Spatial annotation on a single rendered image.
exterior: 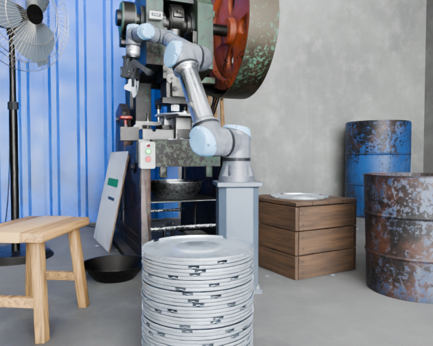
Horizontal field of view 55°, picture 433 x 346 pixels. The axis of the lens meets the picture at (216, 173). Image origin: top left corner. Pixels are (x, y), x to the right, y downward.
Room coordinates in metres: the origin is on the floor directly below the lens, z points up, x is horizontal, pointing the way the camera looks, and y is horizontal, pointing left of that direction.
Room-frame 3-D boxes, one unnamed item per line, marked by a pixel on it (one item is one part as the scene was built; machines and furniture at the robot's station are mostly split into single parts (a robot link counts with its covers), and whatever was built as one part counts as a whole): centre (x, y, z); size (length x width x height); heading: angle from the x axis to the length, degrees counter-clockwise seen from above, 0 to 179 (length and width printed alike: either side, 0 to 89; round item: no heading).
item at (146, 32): (2.10, 0.35, 1.17); 0.11 x 0.11 x 0.08; 39
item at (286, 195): (2.10, -0.42, 0.35); 0.29 x 0.29 x 0.01
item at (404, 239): (1.73, -0.83, 0.24); 0.42 x 0.42 x 0.48
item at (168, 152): (2.61, 0.30, 0.83); 0.79 x 0.43 x 1.34; 22
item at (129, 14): (2.41, 0.49, 1.31); 0.22 x 0.12 x 0.22; 22
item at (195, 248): (1.08, 0.05, 0.32); 0.29 x 0.29 x 0.01
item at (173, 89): (2.44, 0.23, 1.04); 0.17 x 0.15 x 0.30; 22
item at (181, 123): (2.32, 0.18, 0.72); 0.25 x 0.14 x 0.14; 22
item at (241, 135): (1.74, -0.08, 0.62); 0.13 x 0.12 x 0.14; 129
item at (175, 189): (2.48, 0.25, 0.36); 0.34 x 0.34 x 0.10
